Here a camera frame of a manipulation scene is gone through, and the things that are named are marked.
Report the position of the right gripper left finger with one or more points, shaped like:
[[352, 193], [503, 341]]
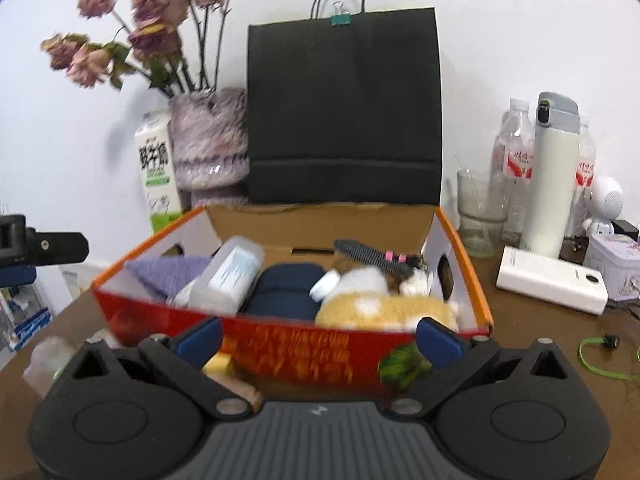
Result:
[[179, 361]]

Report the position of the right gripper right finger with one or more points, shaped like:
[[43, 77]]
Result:
[[457, 362]]

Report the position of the clear cotton swab box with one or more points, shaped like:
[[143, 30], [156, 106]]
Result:
[[227, 281]]

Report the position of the purple knitted cloth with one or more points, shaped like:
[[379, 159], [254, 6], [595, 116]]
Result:
[[165, 277]]

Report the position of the yellow white plush toy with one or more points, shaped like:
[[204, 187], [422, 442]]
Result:
[[362, 300]]

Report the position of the iridescent plastic bag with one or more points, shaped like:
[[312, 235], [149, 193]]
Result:
[[50, 357]]

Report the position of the dark blue zip case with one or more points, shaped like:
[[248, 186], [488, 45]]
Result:
[[282, 291]]

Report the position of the white round charger puck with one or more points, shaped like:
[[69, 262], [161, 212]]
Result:
[[325, 285]]

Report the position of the yellow sponge cube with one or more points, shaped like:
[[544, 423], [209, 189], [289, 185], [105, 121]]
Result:
[[221, 364]]

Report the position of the white power bank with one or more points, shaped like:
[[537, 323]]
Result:
[[558, 282]]

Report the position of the clear drinking glass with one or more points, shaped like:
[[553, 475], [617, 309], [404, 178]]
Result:
[[483, 202]]

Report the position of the green white milk carton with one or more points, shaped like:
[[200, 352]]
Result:
[[166, 203]]

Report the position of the white floral tin box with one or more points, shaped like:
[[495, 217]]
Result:
[[617, 258]]

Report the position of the clear water bottle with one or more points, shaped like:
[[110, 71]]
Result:
[[512, 161], [583, 179]]

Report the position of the white round speaker robot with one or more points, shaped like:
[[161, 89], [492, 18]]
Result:
[[605, 201]]

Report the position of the purple ceramic vase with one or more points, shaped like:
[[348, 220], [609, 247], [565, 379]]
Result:
[[209, 143]]

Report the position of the white thermos bottle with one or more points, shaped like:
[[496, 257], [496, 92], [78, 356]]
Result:
[[553, 179]]

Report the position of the dried rose bouquet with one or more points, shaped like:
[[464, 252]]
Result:
[[175, 45]]

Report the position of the black paper shopping bag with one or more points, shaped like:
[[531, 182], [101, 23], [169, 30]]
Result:
[[346, 112]]

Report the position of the teal binder clip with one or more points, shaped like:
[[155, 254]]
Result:
[[340, 16]]

